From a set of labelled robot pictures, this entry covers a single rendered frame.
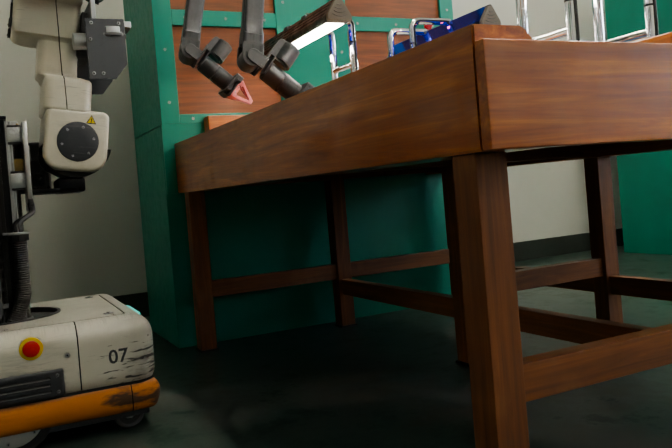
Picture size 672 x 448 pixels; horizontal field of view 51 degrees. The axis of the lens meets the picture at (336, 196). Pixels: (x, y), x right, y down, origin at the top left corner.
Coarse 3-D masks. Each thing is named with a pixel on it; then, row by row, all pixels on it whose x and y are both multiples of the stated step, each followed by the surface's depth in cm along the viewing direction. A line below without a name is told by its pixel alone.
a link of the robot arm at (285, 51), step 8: (280, 40) 192; (272, 48) 191; (280, 48) 192; (288, 48) 192; (296, 48) 193; (248, 56) 186; (256, 56) 187; (264, 56) 188; (272, 56) 192; (280, 56) 191; (288, 56) 191; (296, 56) 194; (256, 64) 187; (264, 64) 187; (288, 64) 192; (256, 72) 191
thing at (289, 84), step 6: (288, 78) 191; (282, 84) 191; (288, 84) 191; (294, 84) 192; (306, 84) 192; (276, 90) 193; (282, 90) 191; (288, 90) 191; (294, 90) 192; (300, 90) 193; (282, 96) 194; (288, 96) 192
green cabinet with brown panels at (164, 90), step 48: (144, 0) 273; (240, 0) 279; (288, 0) 287; (384, 0) 308; (432, 0) 319; (144, 48) 280; (336, 48) 296; (384, 48) 307; (144, 96) 286; (192, 96) 269; (240, 96) 278
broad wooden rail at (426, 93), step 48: (432, 48) 111; (336, 96) 142; (384, 96) 125; (432, 96) 112; (192, 144) 241; (240, 144) 197; (288, 144) 166; (336, 144) 144; (384, 144) 127; (432, 144) 113; (480, 144) 102
